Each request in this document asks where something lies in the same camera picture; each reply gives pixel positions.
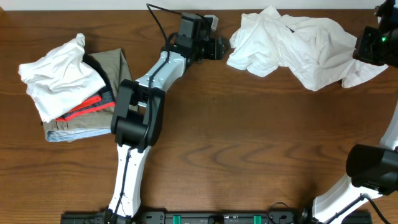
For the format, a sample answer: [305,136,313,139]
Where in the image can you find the white printed t-shirt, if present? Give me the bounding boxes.
[227,6,388,91]

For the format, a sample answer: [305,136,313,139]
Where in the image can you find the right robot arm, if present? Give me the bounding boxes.
[298,0,397,223]

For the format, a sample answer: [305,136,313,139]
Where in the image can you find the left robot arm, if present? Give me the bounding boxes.
[104,12,229,223]

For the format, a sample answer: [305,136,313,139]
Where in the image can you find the olive folded trousers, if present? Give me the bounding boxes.
[43,49,132,134]

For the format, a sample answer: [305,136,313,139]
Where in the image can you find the dark red-trimmed folded garment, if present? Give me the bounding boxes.
[55,54,116,121]

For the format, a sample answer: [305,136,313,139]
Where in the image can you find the white folded shirt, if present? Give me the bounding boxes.
[18,33,106,122]

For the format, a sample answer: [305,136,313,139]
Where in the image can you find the light blue folded garment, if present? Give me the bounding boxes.
[45,128,111,142]

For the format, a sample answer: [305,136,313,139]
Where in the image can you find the left black cable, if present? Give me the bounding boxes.
[110,2,187,224]

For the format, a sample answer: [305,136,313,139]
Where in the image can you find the black cable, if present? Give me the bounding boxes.
[110,2,187,224]
[323,192,392,224]

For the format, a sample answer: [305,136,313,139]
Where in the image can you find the right black cable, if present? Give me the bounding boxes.
[323,192,392,224]

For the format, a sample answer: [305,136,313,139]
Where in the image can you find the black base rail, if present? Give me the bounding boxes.
[60,210,373,224]

